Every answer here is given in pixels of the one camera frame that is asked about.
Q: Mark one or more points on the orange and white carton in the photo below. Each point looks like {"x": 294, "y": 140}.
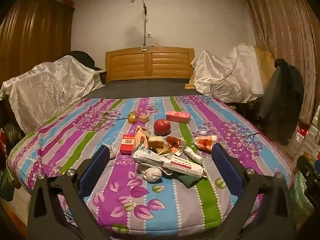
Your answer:
{"x": 140, "y": 137}

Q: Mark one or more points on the dark grey mattress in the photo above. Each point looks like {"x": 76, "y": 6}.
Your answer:
{"x": 145, "y": 88}

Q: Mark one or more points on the white paper ball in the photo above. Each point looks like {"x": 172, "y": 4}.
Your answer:
{"x": 152, "y": 175}

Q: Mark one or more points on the pink box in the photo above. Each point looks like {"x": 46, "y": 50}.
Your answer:
{"x": 178, "y": 116}

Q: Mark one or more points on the red and white box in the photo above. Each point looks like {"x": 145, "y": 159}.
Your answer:
{"x": 127, "y": 144}

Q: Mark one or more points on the white satin cover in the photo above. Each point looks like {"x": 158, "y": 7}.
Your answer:
{"x": 50, "y": 87}
{"x": 225, "y": 75}

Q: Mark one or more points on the red apple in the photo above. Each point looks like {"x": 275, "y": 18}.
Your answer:
{"x": 162, "y": 127}

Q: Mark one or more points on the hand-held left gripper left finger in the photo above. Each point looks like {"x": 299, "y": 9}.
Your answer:
{"x": 96, "y": 165}

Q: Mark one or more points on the dark jacket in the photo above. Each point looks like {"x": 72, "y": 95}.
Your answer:
{"x": 282, "y": 95}

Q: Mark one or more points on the gold wrapped snack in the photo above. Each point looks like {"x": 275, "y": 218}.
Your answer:
{"x": 132, "y": 117}

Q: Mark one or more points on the wooden headboard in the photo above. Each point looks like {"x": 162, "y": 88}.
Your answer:
{"x": 150, "y": 65}

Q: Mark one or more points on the dark green cloth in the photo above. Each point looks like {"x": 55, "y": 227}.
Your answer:
{"x": 187, "y": 181}

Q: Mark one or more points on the white plastic packaging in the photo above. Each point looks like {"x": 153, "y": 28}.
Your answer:
{"x": 146, "y": 157}

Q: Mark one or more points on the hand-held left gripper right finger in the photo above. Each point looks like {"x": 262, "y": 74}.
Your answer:
{"x": 225, "y": 170}

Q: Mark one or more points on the brown wooden wardrobe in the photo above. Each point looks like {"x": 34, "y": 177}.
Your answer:
{"x": 35, "y": 35}

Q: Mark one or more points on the hanging metal pole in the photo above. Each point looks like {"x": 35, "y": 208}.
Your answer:
{"x": 145, "y": 20}

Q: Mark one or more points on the pink patterned curtain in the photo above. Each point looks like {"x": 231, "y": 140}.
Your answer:
{"x": 282, "y": 25}

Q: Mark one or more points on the long white box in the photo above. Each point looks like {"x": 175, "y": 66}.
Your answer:
{"x": 183, "y": 166}

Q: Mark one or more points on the tan cube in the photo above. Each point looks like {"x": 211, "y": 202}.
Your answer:
{"x": 144, "y": 119}

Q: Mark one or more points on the orange and white packet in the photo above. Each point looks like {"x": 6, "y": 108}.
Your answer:
{"x": 205, "y": 143}

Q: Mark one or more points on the gold foil snack packet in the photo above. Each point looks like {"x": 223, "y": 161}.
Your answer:
{"x": 162, "y": 150}

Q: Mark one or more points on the floral striped blanket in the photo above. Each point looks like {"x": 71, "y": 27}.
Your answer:
{"x": 75, "y": 135}

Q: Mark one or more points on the black clothing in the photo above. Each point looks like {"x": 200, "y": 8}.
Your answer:
{"x": 83, "y": 58}

